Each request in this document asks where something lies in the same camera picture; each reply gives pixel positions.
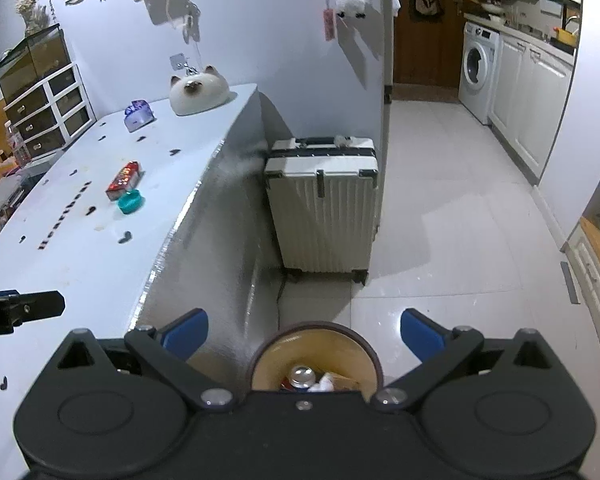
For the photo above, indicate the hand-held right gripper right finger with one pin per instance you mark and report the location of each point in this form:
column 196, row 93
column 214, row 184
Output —
column 421, row 334

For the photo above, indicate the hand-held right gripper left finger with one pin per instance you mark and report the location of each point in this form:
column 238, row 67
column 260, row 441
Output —
column 185, row 334

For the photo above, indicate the torn brown cardboard box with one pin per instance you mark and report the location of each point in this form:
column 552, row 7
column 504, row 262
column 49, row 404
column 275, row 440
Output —
column 347, row 382

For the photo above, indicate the yellow trash bin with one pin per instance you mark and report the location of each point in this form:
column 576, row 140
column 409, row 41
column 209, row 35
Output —
column 275, row 355

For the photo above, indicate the white tissue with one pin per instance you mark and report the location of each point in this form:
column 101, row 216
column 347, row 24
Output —
column 321, row 384

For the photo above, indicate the crushed blue soda can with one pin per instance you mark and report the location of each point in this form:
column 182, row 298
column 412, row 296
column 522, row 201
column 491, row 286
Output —
column 300, row 377

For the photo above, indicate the teal round lid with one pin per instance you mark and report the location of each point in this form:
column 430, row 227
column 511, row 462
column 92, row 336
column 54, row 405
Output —
column 131, row 202

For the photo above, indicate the standing water bottle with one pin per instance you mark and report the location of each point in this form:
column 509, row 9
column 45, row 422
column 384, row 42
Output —
column 17, row 145

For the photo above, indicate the red box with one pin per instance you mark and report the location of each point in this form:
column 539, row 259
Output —
column 122, row 181

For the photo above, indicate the white hard-shell suitcase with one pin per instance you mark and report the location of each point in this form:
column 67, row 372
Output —
column 325, row 210

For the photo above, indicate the low white wood-topped cabinet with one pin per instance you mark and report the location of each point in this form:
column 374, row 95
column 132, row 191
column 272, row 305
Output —
column 597, row 280

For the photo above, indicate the white drawer unit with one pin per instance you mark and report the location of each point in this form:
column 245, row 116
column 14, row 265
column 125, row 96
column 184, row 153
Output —
column 50, row 110

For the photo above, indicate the blue tissue packet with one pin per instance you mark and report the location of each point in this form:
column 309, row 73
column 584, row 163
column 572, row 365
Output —
column 139, row 117

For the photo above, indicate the glass fish tank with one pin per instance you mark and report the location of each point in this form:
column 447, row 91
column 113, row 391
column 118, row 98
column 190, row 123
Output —
column 32, row 62

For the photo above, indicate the white cat-shaped ceramic ornament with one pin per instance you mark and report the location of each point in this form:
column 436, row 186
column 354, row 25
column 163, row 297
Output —
column 197, row 92

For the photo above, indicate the white kitchen base cabinets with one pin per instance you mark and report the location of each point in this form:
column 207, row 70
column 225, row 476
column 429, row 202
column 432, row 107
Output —
column 530, row 105

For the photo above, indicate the white washing machine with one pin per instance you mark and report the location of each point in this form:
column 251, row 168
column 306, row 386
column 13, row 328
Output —
column 477, row 72

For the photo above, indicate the wooden door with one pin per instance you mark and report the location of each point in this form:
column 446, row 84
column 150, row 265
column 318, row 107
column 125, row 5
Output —
column 430, row 55

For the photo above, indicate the dried flower bunch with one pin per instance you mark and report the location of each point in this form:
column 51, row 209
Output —
column 30, row 7

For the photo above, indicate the pink hanging tag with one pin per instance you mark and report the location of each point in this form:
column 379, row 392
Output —
column 328, row 24

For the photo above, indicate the yellow pot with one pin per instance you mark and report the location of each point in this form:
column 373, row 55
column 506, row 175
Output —
column 566, row 37

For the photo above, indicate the wok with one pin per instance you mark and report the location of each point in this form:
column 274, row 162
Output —
column 491, row 7

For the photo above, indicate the white plush sheep toy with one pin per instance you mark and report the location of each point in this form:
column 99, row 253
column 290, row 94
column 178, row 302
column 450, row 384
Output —
column 351, row 4

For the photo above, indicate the wall socket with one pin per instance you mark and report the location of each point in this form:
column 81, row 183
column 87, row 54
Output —
column 178, row 61

